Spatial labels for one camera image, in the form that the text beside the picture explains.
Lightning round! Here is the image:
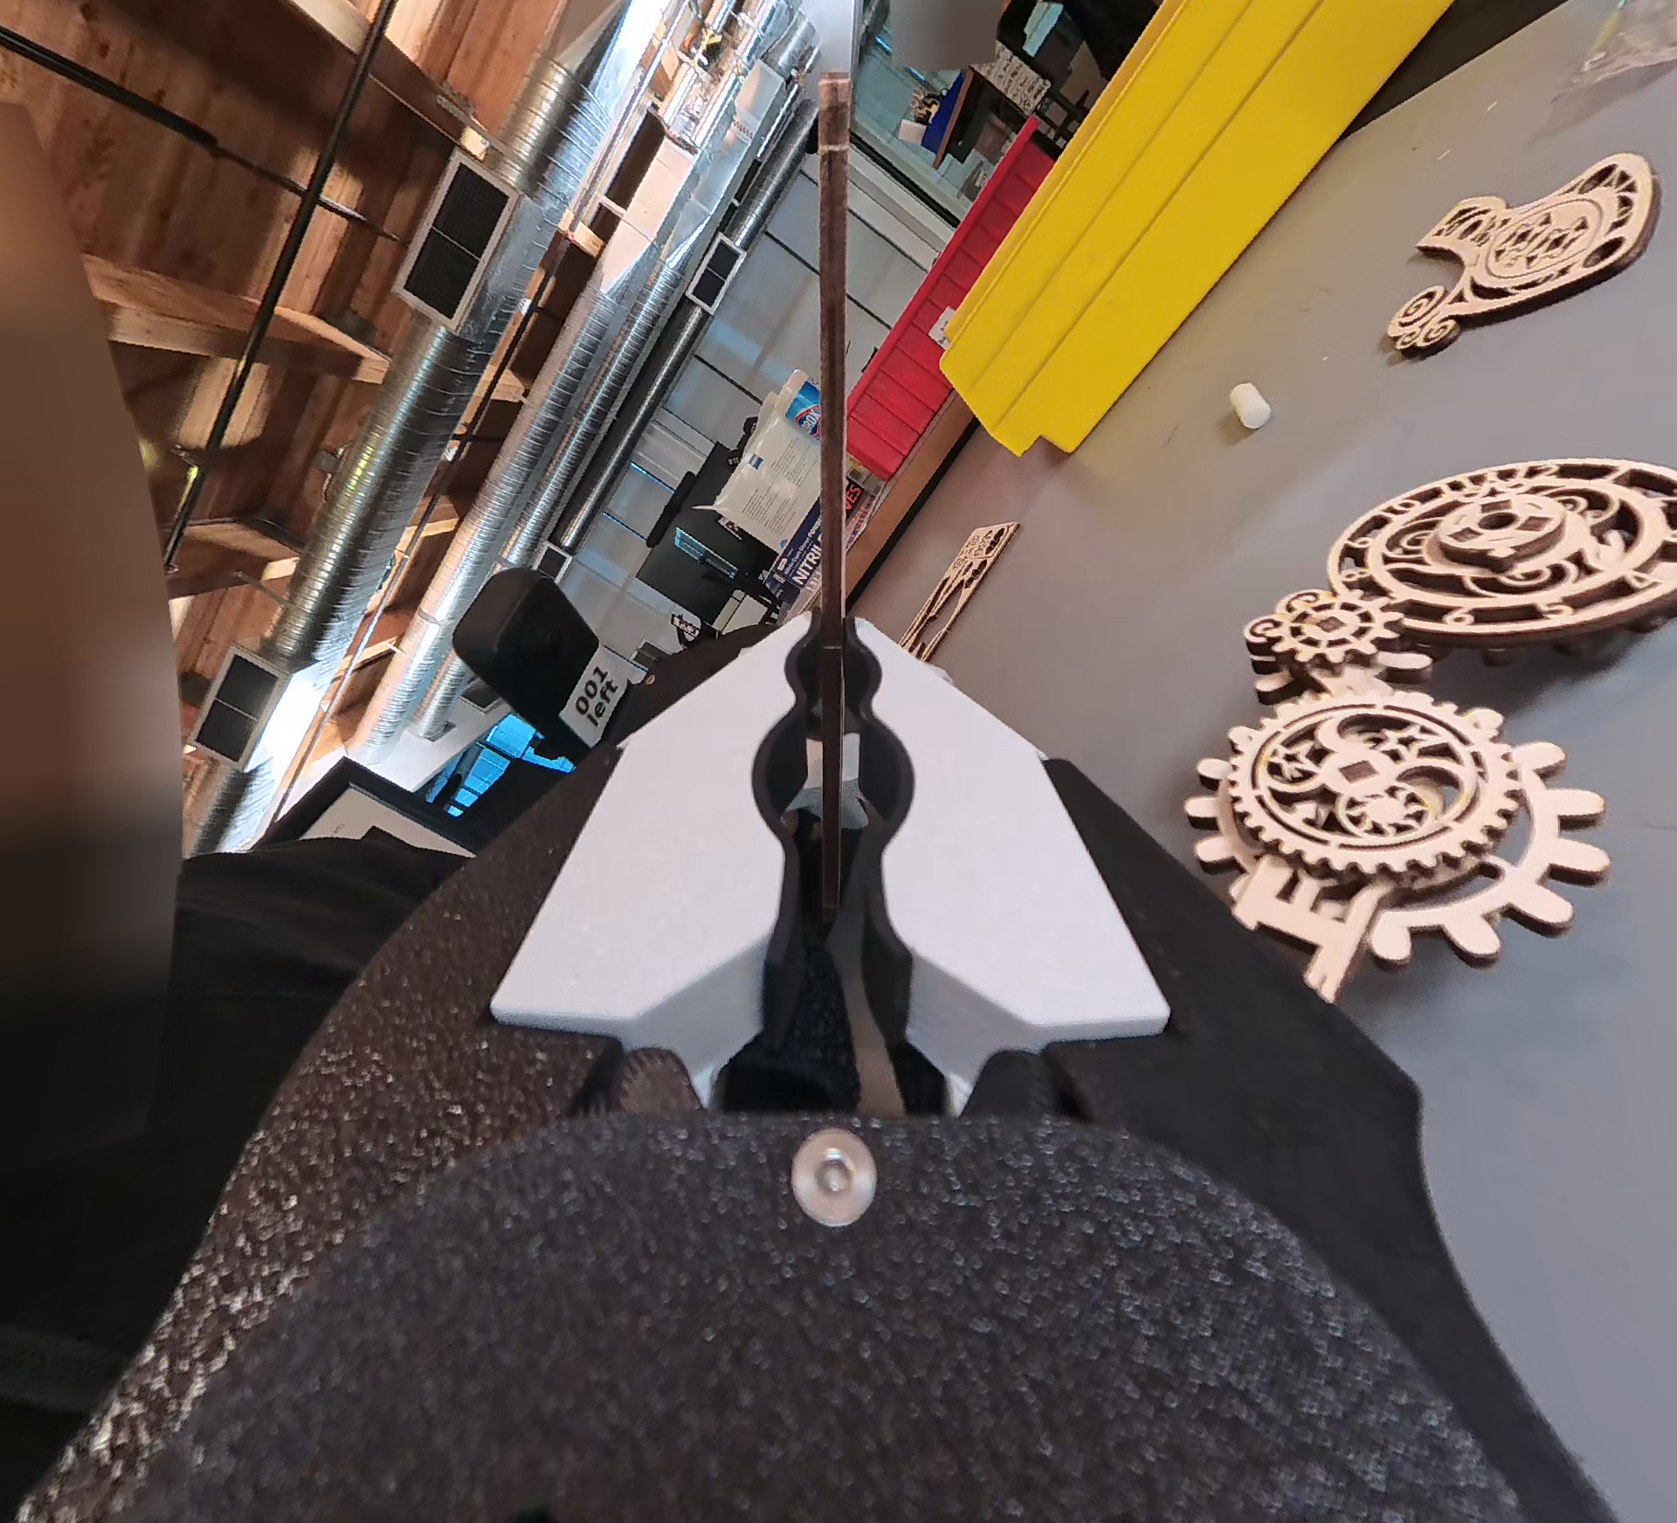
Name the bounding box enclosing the white printed sign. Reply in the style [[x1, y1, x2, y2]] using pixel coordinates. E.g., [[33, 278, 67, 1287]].
[[718, 410, 818, 543]]

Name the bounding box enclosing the blue glove box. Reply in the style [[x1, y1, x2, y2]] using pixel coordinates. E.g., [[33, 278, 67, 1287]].
[[767, 476, 872, 606]]

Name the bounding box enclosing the red plastic bin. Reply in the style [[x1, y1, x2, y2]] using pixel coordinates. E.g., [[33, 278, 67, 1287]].
[[844, 155, 1060, 483]]

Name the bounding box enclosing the clear plastic bag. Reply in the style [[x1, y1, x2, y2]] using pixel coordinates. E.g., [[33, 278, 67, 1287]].
[[1565, 0, 1677, 85]]

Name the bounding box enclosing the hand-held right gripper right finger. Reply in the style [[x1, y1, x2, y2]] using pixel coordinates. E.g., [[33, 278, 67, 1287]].
[[844, 617, 1170, 1113]]

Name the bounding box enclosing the person's black hoodie torso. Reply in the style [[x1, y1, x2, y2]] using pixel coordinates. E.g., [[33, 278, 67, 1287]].
[[0, 822, 479, 1420]]

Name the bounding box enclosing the yellow plastic bin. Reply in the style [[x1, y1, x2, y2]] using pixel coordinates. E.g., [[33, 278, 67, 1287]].
[[940, 0, 1491, 457]]

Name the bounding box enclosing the silver air duct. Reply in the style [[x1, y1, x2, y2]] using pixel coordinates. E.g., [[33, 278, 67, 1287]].
[[354, 17, 821, 753], [190, 57, 618, 824]]

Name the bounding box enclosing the ornate wooden bracket piece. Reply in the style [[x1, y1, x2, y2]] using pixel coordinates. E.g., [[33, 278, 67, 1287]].
[[1386, 155, 1660, 355]]

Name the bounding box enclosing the wooden puzzle sheet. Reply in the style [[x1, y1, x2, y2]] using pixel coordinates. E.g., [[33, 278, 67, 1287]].
[[816, 73, 853, 913], [902, 522, 1021, 664]]

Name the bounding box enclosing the wooden gear assembly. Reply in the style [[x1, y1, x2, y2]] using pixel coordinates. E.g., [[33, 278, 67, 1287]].
[[1186, 455, 1677, 1004]]

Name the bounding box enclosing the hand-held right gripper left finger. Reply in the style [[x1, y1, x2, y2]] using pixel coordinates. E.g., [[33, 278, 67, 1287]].
[[491, 617, 830, 1113]]

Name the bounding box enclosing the black framed marker board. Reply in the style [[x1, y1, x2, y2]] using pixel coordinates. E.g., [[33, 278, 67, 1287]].
[[269, 757, 479, 857]]

